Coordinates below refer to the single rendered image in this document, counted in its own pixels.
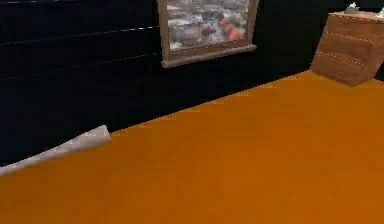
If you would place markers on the small pale green object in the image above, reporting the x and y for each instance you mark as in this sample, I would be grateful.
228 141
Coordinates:
381 14

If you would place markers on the brown framed window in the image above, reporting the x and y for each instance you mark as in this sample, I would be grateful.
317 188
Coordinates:
206 26

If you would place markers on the small grey object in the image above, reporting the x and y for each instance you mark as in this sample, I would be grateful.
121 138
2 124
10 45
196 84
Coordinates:
352 8

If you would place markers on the pale grey flat strip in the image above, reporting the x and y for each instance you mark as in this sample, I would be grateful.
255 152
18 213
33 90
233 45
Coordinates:
60 150

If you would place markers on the brown wooden chest of drawers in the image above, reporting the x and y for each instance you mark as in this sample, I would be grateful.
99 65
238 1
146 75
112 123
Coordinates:
350 50

